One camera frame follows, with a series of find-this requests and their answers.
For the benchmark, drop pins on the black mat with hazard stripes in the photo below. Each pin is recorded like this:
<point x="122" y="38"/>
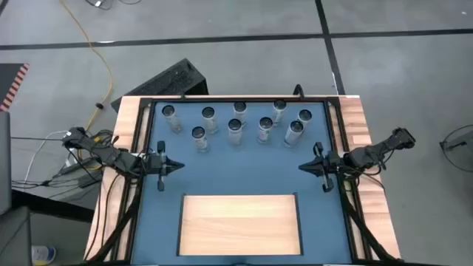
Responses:
<point x="9" y="79"/>

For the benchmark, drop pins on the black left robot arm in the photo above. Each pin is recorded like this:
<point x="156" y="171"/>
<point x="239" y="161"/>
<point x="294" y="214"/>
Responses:
<point x="111" y="157"/>

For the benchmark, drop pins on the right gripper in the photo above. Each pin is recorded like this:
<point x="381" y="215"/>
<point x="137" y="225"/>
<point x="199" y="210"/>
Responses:
<point x="332" y="162"/>

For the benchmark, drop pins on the light wooden board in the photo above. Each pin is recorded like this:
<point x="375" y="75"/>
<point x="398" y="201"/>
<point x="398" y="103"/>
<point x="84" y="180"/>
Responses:
<point x="240" y="225"/>

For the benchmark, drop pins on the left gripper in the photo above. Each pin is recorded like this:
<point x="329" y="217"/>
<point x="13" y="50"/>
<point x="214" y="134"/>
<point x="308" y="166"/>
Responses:
<point x="153" y="165"/>

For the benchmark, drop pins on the white Celsius Peach Vibe can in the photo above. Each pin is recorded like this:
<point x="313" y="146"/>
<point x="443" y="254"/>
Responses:
<point x="265" y="124"/>

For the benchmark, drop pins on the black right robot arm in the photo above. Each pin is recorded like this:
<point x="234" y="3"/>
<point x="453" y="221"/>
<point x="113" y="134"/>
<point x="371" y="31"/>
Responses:
<point x="369" y="152"/>

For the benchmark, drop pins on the white blue yellow bottle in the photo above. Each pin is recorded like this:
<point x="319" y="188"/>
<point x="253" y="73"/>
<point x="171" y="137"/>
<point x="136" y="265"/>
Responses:
<point x="42" y="255"/>

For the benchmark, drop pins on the grey cabinet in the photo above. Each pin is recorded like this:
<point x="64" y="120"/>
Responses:
<point x="4" y="162"/>

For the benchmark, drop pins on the blue table mat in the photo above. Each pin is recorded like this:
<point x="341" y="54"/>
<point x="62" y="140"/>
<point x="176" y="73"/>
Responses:
<point x="236" y="170"/>

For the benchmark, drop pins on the clear tube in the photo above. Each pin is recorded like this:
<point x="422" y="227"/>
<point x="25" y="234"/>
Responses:
<point x="279" y="105"/>
<point x="208" y="114"/>
<point x="199" y="133"/>
<point x="239" y="107"/>
<point x="305" y="115"/>

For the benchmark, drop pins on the white Celsius beverage can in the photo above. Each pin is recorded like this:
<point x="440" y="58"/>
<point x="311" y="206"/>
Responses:
<point x="295" y="128"/>

